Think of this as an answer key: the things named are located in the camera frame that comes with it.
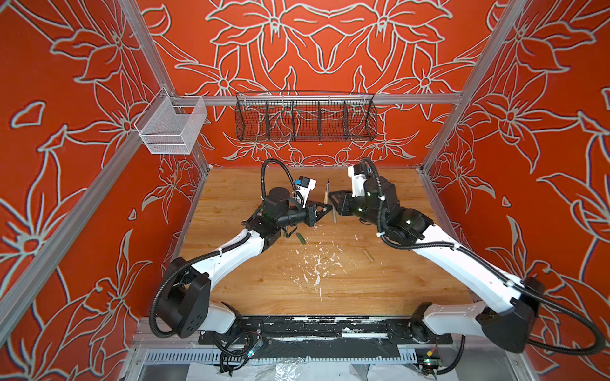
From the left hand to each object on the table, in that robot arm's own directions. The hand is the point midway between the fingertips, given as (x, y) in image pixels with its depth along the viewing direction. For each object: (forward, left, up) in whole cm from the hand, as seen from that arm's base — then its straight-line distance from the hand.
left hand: (330, 206), depth 73 cm
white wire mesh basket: (+26, +62, +7) cm, 68 cm away
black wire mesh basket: (+42, +10, +5) cm, 44 cm away
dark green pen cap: (+2, +10, -26) cm, 28 cm away
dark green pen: (-10, +13, -2) cm, 17 cm away
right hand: (+1, +1, +6) cm, 6 cm away
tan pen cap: (-4, -17, -26) cm, 31 cm away
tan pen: (+2, +2, +4) cm, 5 cm away
